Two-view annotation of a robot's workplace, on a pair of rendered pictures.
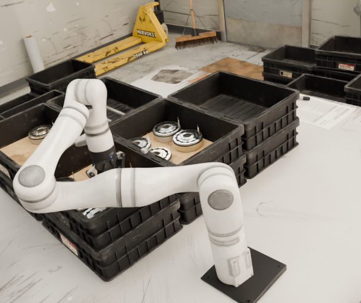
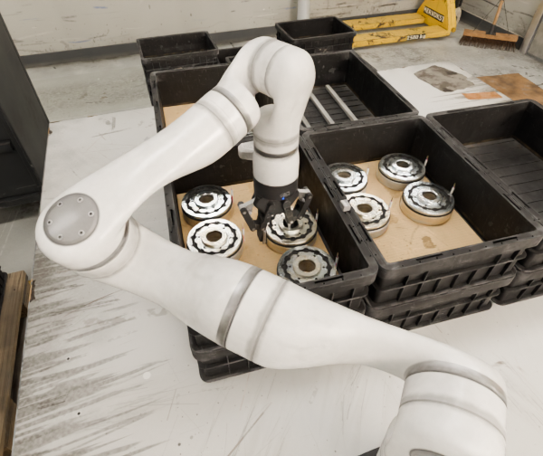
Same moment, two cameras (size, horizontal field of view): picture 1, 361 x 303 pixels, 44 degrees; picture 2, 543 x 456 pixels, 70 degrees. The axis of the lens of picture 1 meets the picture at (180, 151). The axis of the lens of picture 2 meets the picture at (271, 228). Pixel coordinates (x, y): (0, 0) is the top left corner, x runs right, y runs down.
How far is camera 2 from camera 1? 0.71 m
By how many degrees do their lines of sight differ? 23
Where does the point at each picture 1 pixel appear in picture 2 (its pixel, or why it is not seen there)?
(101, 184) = (201, 293)
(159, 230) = not seen: hidden behind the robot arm
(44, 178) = (90, 234)
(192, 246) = (354, 385)
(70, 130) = (198, 143)
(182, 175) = (380, 349)
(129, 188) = (247, 335)
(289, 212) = not seen: outside the picture
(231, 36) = (535, 48)
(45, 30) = not seen: outside the picture
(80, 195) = (163, 284)
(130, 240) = not seen: hidden behind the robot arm
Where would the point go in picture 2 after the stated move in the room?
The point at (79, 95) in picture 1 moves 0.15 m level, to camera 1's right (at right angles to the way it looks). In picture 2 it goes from (256, 73) to (372, 94)
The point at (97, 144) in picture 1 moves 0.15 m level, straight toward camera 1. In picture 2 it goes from (264, 172) to (241, 242)
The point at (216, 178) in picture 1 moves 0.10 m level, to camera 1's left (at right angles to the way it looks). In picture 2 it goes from (462, 428) to (344, 382)
